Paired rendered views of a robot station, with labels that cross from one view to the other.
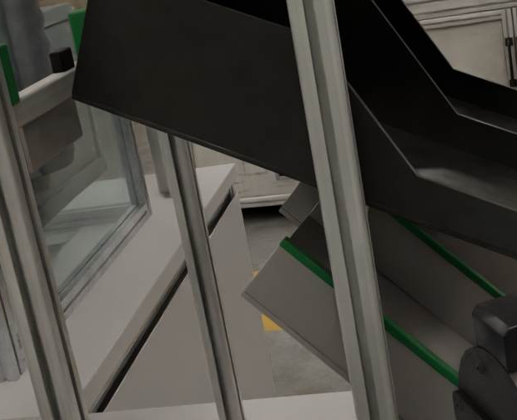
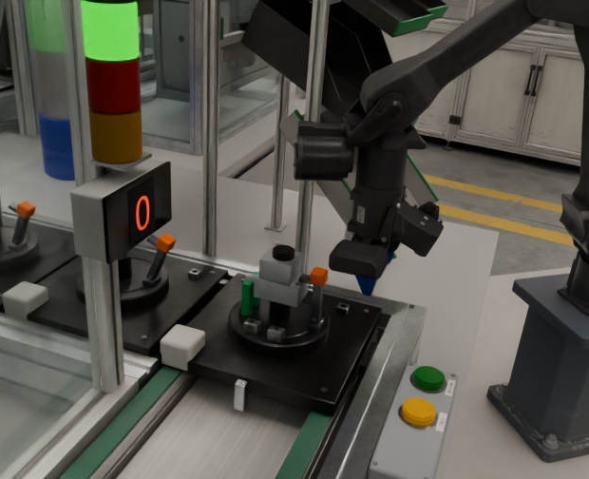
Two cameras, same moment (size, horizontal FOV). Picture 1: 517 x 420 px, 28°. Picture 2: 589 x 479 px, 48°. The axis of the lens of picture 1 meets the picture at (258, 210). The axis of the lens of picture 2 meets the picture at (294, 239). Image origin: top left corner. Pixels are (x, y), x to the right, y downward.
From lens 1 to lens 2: 0.52 m
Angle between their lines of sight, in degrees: 12
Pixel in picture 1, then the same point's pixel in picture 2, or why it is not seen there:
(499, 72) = (522, 84)
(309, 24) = (316, 41)
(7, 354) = (198, 143)
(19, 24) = not seen: outside the picture
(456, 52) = (500, 65)
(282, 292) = (291, 127)
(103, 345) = (241, 153)
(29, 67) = (244, 13)
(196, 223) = (284, 103)
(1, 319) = (199, 126)
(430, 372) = not seen: hidden behind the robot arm
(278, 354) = not seen: hidden behind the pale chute
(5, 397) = (192, 161)
